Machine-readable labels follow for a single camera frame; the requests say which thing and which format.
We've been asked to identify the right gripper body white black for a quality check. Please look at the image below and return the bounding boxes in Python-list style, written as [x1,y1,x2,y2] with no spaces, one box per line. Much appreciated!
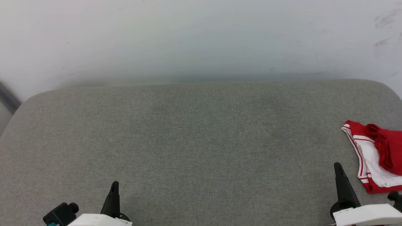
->
[330,202,402,226]

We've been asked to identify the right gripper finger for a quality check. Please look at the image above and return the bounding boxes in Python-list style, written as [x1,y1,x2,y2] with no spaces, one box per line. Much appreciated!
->
[334,162,361,210]

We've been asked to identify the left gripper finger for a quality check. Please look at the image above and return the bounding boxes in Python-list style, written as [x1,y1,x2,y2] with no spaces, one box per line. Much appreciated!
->
[100,181,121,217]

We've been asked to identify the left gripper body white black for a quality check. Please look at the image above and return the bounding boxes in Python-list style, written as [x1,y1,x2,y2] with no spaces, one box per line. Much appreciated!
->
[68,213,133,226]

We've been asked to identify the red and white garment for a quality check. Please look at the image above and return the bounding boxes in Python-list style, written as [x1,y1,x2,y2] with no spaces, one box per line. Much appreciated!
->
[341,120,402,194]

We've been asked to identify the grey fabric sofa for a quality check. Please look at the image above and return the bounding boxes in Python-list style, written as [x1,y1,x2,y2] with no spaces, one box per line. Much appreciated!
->
[0,79,402,226]

